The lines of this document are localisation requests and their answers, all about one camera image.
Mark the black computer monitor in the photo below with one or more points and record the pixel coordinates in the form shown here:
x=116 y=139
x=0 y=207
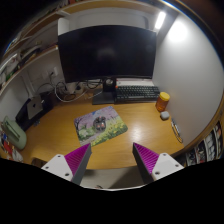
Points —
x=106 y=53

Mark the pale green jug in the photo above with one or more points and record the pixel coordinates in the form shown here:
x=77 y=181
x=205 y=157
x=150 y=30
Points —
x=15 y=133

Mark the amber jar with yellow lid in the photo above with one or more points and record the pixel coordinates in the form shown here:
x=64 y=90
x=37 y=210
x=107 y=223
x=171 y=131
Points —
x=162 y=102

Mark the dark mechanical keyboard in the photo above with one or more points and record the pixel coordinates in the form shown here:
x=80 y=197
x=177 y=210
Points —
x=136 y=93

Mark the white power strip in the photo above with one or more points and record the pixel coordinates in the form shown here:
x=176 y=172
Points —
x=74 y=88

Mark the white earbuds case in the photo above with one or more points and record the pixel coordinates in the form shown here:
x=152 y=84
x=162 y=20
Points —
x=164 y=115

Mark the wooden bookshelf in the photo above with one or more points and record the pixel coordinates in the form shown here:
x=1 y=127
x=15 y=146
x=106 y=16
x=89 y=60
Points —
x=208 y=143

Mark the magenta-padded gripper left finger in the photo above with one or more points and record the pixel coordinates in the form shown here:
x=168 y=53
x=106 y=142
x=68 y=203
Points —
x=77 y=158

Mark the silver mini computer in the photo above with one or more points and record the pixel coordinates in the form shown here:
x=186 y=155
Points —
x=35 y=107

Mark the white tube light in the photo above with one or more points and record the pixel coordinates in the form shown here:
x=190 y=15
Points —
x=160 y=20

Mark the transparent computer mouse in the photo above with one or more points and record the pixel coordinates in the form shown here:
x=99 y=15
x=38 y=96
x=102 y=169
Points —
x=99 y=123

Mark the wooden wall shelf unit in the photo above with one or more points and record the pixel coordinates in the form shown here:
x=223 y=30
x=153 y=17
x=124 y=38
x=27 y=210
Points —
x=26 y=50

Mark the black desktop stand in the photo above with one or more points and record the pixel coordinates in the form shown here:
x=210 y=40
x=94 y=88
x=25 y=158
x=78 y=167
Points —
x=21 y=120

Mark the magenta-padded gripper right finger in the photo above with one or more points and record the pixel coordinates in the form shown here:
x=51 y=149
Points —
x=147 y=158

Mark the floral print mouse pad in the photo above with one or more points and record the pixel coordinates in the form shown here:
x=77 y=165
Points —
x=113 y=131

